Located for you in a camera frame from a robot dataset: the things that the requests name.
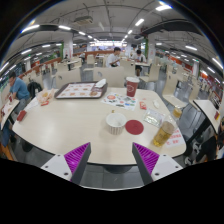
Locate ceiling air conditioner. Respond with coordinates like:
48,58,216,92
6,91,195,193
73,15,94,25

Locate brown food tray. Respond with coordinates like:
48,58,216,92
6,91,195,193
53,81,109,100

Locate black backpack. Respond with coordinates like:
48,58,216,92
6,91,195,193
27,81,43,99

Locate clear bottle with yellow drink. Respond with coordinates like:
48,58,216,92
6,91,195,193
152,106,184,148

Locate plastic bag with food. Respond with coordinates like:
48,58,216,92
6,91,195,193
35,88,55,107

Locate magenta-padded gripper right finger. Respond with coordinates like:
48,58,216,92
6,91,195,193
131,142,183,186

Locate white ribbed cup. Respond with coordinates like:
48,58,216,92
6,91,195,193
105,112,128,136

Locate ceiling strip lights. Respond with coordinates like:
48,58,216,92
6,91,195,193
0,3,224,71

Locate flat round red coaster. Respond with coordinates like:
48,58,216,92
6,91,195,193
124,119,145,136

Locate white sign with red text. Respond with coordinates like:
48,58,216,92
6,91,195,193
165,128,184,148

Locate clear plastic packet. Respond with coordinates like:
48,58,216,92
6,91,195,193
143,108,165,128

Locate colourful printed leaflet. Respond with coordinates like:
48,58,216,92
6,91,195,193
100,92,139,112

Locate white napkin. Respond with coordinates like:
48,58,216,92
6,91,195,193
94,78,108,89

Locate beige neighbouring table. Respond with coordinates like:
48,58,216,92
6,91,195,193
0,99,20,131
193,99,223,134

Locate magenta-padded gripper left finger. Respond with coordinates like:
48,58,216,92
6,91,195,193
40,142,92,185

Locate group of beige chairs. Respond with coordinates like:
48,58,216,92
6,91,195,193
29,53,214,111

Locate red paper cup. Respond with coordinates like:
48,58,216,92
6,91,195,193
125,76,141,98

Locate small red wallet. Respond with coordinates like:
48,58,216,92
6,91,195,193
16,110,28,122

